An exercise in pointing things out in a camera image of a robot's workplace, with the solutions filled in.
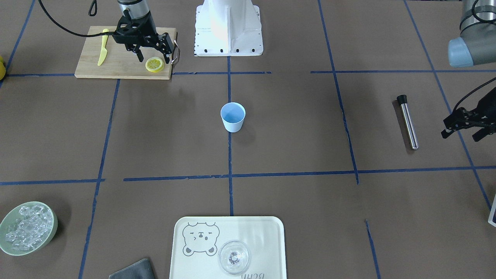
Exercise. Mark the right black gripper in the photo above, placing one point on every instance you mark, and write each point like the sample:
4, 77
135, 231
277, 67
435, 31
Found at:
149, 30

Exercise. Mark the lemon slice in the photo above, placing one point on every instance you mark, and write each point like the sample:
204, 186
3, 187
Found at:
154, 64

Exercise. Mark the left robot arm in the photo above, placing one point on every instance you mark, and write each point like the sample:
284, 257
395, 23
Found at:
476, 44

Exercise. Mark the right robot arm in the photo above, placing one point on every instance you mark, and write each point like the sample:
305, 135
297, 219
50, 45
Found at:
138, 9

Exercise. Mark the light blue plastic cup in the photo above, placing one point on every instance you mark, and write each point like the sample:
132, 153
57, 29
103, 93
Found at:
233, 115

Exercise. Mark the whole yellow lemon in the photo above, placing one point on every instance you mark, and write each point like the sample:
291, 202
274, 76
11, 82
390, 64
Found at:
3, 70

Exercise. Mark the yellow plastic knife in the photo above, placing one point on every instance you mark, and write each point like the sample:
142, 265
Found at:
103, 50

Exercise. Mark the wooden cutting board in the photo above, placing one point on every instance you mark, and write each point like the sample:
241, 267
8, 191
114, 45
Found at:
119, 63

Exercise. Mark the cream bear tray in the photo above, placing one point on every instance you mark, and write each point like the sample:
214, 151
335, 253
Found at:
198, 240

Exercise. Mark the green bowl of ice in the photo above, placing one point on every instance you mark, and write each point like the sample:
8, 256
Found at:
27, 228

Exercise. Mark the grey folded cloth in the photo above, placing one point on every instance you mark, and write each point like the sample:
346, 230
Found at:
139, 270

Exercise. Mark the clear wine glass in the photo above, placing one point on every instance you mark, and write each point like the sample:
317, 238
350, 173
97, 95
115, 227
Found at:
234, 257

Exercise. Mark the steel muddler black tip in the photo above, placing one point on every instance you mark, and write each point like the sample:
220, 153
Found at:
403, 103

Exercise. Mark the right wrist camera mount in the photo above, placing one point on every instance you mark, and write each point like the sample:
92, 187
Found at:
136, 31

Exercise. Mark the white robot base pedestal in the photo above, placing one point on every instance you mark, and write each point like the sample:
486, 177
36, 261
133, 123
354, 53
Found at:
228, 28

